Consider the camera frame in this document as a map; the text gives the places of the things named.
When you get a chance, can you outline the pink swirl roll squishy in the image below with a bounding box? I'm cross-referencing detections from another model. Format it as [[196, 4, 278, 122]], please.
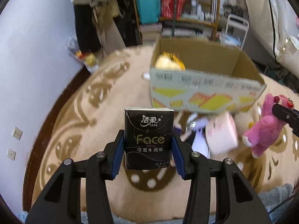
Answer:
[[205, 111, 239, 155]]

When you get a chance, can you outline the pink bear plush toy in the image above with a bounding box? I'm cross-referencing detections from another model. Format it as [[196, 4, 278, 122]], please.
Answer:
[[242, 94, 294, 158]]

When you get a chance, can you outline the plastic bag of toys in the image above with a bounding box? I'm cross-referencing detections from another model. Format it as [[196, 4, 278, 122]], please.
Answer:
[[66, 36, 100, 74]]

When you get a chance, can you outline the green pole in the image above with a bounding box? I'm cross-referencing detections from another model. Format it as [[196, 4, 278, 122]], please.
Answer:
[[171, 0, 177, 38]]

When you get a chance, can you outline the stack of books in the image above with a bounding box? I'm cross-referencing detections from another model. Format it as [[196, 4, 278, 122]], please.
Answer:
[[139, 22, 162, 45]]

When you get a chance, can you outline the white quilted bedding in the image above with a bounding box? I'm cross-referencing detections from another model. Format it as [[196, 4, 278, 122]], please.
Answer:
[[245, 0, 298, 76]]

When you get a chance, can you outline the upper wall socket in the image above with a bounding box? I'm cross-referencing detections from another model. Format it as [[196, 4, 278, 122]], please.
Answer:
[[12, 127, 23, 140]]

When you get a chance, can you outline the black Face tissue pack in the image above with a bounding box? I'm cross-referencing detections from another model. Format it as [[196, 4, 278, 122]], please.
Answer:
[[124, 107, 174, 170]]

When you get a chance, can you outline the lower wall socket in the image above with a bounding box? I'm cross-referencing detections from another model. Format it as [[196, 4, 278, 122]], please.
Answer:
[[7, 149, 16, 161]]

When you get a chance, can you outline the white fluffy ball plush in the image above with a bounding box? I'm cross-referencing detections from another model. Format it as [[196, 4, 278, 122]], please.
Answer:
[[234, 112, 254, 135]]

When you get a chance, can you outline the wall socket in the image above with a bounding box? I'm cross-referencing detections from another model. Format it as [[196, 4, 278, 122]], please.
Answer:
[[12, 127, 23, 140], [7, 149, 16, 161]]

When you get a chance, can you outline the red patterned gift bag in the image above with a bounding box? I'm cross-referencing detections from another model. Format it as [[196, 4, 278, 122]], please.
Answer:
[[161, 0, 186, 19]]

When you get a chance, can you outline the white rolling cart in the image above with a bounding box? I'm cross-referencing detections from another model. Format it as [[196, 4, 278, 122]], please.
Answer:
[[219, 14, 249, 50]]

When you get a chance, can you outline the open cardboard box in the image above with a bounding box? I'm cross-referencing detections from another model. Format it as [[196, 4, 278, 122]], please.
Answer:
[[149, 37, 266, 114]]

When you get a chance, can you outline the teal bag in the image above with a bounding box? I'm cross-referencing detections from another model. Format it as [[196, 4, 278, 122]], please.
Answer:
[[136, 0, 161, 25]]

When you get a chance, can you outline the white-haired purple doll plush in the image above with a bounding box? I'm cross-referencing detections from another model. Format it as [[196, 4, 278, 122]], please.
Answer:
[[173, 111, 210, 158]]

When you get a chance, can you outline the beige trench coat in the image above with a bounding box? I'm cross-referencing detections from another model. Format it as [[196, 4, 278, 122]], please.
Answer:
[[92, 3, 126, 58]]

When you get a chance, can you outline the wooden bookshelf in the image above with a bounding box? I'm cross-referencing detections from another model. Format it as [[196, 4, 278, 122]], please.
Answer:
[[133, 0, 220, 45]]

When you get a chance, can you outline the yellow dog plush toy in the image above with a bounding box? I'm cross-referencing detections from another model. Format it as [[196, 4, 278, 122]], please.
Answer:
[[155, 52, 186, 70]]

